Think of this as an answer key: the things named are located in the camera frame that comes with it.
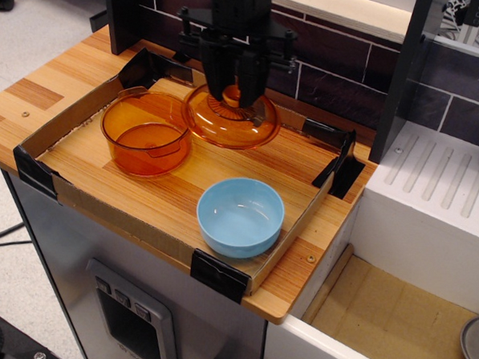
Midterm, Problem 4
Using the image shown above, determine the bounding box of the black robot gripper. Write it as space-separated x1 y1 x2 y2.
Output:
178 0 297 108

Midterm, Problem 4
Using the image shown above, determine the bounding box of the orange glass pot lid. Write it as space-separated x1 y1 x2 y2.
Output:
182 84 281 150

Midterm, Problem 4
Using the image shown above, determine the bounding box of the orange glass pot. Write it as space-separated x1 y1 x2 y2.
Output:
101 87 192 177

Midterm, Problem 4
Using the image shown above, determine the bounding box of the cardboard fence with black tape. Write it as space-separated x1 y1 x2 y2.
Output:
14 49 367 308

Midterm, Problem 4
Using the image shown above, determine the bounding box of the light blue bowl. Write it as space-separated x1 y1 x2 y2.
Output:
196 177 285 259

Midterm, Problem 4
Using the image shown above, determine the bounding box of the white toy sink unit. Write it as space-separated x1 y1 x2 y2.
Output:
264 123 479 359

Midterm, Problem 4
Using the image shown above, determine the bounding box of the toy dishwasher front panel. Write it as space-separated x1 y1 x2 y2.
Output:
87 259 177 359

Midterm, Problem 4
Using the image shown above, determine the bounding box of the black shelf upright post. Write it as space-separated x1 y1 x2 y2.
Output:
368 0 432 164

